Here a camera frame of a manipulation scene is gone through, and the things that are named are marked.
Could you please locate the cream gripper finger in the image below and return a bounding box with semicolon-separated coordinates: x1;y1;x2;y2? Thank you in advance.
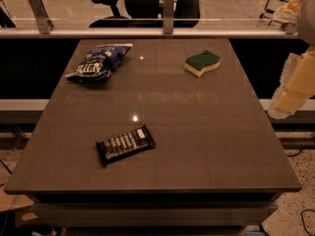
273;0;303;23
268;51;315;119

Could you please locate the green and yellow sponge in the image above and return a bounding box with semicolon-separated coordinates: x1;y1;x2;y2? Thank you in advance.
184;50;221;78

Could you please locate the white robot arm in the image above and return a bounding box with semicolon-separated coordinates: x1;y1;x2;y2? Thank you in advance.
268;0;315;119

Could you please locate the black office chair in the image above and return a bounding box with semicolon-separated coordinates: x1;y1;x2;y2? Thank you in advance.
90;0;201;28

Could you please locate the brown table with drawers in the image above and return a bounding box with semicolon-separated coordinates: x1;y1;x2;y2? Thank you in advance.
5;39;300;235

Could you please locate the blue chips bag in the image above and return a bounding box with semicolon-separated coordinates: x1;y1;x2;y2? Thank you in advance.
65;43;133;82

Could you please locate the black chocolate bar wrapper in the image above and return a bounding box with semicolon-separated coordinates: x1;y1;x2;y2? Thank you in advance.
95;125;157;165

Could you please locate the grey metal bracket middle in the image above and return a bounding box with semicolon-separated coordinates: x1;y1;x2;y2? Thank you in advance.
163;0;174;34

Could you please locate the black cable on floor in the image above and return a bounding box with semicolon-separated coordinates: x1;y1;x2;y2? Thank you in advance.
300;207;315;236

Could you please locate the grey metal bracket left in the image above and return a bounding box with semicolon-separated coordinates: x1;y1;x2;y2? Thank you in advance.
28;0;54;34

